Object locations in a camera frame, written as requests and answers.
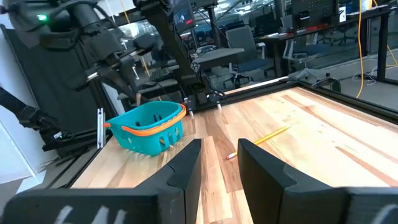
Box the black rig frame strut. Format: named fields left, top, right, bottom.
left=133, top=0, right=218, bottom=106

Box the aluminium extrusion bar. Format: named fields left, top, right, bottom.
left=96, top=107, right=105, bottom=150

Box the teal basket with orange handle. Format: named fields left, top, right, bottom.
left=103, top=100, right=188, bottom=157

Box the grey flat board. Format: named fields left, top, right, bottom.
left=193, top=47, right=246, bottom=72

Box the yellow cable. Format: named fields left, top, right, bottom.
left=369, top=0, right=398, bottom=68
left=355, top=0, right=365, bottom=100

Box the black curved handle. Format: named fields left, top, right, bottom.
left=310, top=77, right=342, bottom=93

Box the grey office chair blue seat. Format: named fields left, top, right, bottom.
left=224, top=25, right=272, bottom=88

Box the black clamp with white leg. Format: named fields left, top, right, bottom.
left=206, top=91, right=225, bottom=112
left=184, top=95, right=197, bottom=119

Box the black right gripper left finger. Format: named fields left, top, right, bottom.
left=0, top=138, right=203, bottom=224

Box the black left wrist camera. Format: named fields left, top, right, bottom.
left=132, top=32, right=157, bottom=54

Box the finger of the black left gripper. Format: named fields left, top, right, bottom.
left=96, top=63, right=139, bottom=100
left=121, top=57, right=141, bottom=96

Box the long black desk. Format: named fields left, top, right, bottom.
left=257, top=2, right=398, bottom=82

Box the white bar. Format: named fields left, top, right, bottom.
left=223, top=76, right=289, bottom=96

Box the black pegboard panel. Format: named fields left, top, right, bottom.
left=291, top=0, right=340, bottom=31

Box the dark stand back panel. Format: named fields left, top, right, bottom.
left=0, top=24, right=118, bottom=150

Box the small display screen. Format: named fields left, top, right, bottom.
left=172, top=0, right=197, bottom=32

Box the white office chair blue seat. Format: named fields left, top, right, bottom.
left=281, top=36, right=332, bottom=82

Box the red item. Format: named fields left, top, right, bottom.
left=306, top=23, right=330, bottom=32

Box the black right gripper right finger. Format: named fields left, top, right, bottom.
left=237, top=138, right=398, bottom=224

